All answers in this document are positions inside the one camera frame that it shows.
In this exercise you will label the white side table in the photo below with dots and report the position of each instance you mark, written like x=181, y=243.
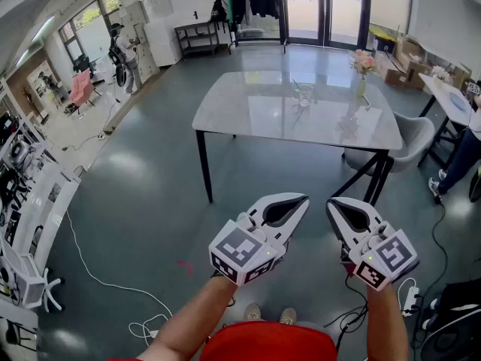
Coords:
x=451, y=107

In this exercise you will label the person's right shoe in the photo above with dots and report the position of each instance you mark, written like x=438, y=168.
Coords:
x=288, y=316

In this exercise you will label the white equipment shelf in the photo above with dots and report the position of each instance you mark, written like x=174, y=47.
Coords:
x=34, y=201

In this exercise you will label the pink flowers in green vase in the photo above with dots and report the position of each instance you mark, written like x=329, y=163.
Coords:
x=363, y=64

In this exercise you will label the grey marble table black legs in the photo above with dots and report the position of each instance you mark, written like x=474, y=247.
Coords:
x=263, y=111

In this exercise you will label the person's shoe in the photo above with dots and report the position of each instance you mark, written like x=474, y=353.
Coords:
x=251, y=312
x=288, y=316

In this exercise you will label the blue plate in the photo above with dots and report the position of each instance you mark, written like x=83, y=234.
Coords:
x=459, y=101

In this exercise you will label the black office chair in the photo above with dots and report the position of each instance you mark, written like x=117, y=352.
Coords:
x=454, y=322

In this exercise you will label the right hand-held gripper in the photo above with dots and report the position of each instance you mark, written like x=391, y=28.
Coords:
x=391, y=259

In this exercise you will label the white bookshelf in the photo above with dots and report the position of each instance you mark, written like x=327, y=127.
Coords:
x=43, y=81

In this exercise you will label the small white power strip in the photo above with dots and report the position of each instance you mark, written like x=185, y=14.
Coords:
x=101, y=136

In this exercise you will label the person's left forearm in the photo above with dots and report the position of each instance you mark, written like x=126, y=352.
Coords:
x=195, y=314

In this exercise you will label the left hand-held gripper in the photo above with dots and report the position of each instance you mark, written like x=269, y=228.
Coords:
x=240, y=252

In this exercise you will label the yellow lid bin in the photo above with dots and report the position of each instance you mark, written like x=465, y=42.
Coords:
x=385, y=38

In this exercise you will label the white cabinet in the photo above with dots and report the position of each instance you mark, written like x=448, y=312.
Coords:
x=163, y=41

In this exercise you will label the person's red shirt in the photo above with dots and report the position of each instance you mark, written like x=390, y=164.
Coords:
x=268, y=342

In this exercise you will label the grey upholstered chair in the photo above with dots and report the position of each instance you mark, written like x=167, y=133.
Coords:
x=413, y=135

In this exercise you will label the stack of cardboard boxes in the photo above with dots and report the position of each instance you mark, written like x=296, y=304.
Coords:
x=407, y=64

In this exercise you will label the white lockers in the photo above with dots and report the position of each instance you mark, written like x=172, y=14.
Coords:
x=141, y=40

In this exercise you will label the white flowers in pot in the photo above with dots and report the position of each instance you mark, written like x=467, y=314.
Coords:
x=440, y=75

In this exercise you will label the person's left shoe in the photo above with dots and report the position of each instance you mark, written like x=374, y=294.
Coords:
x=251, y=312

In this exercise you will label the wooden coat stand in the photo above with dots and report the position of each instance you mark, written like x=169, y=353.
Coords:
x=34, y=104

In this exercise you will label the pink chair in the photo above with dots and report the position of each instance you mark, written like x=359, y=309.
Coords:
x=82, y=88

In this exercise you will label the black metal shelf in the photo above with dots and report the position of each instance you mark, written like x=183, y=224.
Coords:
x=197, y=38

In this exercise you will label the person's right forearm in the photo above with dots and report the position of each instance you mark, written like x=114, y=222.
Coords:
x=387, y=322

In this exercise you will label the white office chair base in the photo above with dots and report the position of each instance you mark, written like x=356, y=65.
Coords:
x=52, y=290

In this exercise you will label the clear wine glass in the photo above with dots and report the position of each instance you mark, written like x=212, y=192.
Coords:
x=305, y=95

